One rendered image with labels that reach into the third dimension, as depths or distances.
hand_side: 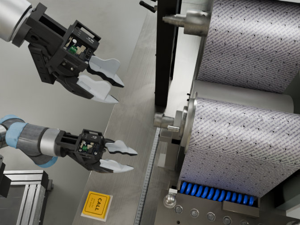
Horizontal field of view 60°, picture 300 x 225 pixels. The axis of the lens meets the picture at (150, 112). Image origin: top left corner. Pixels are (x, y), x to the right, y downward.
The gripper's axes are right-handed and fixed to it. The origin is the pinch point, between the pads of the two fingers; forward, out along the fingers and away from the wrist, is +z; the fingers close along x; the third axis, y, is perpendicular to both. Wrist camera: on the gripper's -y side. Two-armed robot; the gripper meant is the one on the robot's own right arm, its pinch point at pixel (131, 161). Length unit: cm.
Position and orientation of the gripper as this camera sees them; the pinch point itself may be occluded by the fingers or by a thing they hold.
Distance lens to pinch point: 74.1
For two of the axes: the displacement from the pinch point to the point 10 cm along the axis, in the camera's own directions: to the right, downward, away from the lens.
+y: 0.0, -5.4, -8.4
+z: 9.8, 1.8, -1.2
